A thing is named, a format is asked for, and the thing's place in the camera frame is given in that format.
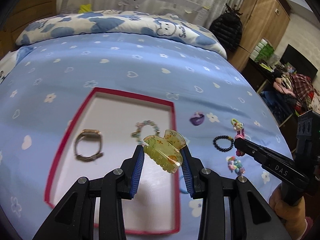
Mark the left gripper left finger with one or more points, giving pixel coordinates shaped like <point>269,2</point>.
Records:
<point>132,169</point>

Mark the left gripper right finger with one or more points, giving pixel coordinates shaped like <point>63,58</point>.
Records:
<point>195,179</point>

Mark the yellow green hair claw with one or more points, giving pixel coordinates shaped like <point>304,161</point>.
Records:
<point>165,151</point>

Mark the pink hair clip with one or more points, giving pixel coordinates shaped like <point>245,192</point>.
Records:
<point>239,128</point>

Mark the right hand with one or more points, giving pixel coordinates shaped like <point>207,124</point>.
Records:
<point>295,221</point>

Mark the red shallow tray box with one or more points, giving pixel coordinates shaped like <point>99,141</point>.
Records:
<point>155,209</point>

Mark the pile of clothes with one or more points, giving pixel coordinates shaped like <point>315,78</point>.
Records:
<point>289,94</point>

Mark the light blue bed sheet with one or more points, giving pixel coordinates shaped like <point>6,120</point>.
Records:
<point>42,94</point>

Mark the black monitor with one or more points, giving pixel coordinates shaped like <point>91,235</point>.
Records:
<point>298,61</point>

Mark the green tissue packs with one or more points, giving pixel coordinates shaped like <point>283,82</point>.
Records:
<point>262,51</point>

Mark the blue white cloud duvet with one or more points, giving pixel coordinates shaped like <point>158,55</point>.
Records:
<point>167,26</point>

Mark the white blue pillow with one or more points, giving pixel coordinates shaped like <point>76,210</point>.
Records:
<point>11,59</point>

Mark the yellow star toy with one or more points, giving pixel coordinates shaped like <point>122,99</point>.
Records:
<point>84,8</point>

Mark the wooden wardrobe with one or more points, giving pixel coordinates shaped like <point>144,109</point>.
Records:
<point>260,19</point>

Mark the wooden headboard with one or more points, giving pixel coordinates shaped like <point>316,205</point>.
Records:
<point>25,12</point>

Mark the grey bed guard rail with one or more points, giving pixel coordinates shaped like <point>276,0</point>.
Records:
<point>185,9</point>

